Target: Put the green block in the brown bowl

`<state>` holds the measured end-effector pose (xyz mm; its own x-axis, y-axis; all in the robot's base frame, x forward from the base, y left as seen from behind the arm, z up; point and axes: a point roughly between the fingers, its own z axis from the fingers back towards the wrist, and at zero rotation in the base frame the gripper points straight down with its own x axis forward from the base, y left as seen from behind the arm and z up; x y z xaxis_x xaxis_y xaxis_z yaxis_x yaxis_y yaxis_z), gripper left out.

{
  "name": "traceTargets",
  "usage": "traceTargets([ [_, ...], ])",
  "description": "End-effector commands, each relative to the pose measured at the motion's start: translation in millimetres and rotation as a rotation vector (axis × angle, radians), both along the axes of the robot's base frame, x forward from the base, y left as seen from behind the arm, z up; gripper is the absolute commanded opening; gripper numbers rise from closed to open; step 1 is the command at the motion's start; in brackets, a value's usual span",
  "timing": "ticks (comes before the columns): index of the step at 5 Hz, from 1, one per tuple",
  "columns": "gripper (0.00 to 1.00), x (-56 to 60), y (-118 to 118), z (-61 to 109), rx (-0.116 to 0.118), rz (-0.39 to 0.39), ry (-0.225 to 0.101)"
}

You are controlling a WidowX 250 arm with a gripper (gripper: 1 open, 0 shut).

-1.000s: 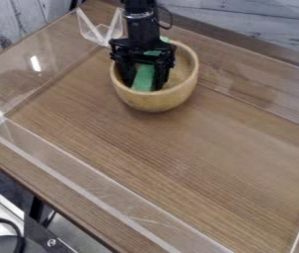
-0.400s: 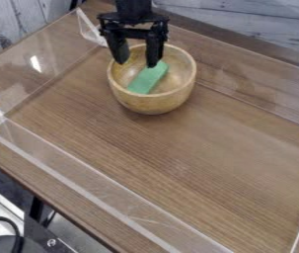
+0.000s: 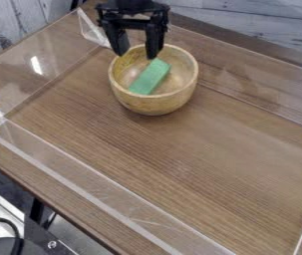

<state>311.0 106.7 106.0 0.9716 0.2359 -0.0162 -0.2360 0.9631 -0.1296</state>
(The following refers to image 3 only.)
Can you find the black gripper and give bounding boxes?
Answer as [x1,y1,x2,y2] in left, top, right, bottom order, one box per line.
[95,0,170,60]

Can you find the green rectangular block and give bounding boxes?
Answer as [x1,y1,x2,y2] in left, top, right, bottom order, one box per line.
[129,58,170,96]

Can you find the brown wooden bowl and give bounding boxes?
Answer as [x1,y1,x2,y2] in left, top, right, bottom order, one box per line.
[109,44,198,116]

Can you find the black table leg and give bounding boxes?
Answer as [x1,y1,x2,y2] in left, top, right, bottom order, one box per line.
[30,198,45,224]

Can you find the clear acrylic front barrier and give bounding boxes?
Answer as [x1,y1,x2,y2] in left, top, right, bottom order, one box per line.
[0,115,236,255]

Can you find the clear acrylic corner bracket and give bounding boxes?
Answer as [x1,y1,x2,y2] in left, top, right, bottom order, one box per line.
[78,8,111,48]

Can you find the black cable loop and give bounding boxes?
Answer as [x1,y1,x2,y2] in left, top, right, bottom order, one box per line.
[0,217,26,255]

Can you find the black metal base plate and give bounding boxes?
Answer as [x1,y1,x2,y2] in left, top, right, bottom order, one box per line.
[0,234,78,255]

